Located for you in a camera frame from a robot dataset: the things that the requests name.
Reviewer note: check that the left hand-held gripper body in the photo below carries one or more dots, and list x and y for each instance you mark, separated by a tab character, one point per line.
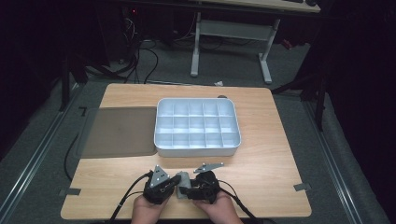
157	188

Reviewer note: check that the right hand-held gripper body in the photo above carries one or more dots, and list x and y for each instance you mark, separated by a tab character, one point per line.
204	186

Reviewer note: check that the person's left hand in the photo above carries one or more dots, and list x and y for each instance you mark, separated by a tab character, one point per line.
146	213

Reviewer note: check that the person's right hand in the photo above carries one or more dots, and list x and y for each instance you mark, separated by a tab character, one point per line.
218	211

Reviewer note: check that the white compartment storage box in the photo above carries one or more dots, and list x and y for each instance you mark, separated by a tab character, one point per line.
197	127

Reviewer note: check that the grey-brown flat tray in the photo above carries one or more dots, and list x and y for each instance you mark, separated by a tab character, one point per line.
120	132

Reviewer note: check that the grey tape piece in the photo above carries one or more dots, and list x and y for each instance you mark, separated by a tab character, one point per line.
302	187
70	192

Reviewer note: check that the small dark round object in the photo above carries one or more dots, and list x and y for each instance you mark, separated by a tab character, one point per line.
222	96

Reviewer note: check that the white crumpled paper scrap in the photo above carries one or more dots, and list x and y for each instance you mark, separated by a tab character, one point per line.
219	83

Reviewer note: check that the black tape mark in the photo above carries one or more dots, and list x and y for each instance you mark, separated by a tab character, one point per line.
82	110

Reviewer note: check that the black metal stand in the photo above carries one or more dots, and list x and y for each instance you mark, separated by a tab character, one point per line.
65	84
320	102

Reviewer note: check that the white-framed desk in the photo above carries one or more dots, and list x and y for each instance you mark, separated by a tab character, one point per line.
233	29

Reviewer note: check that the aluminium floor rail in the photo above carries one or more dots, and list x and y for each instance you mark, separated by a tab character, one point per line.
333	161
37	155

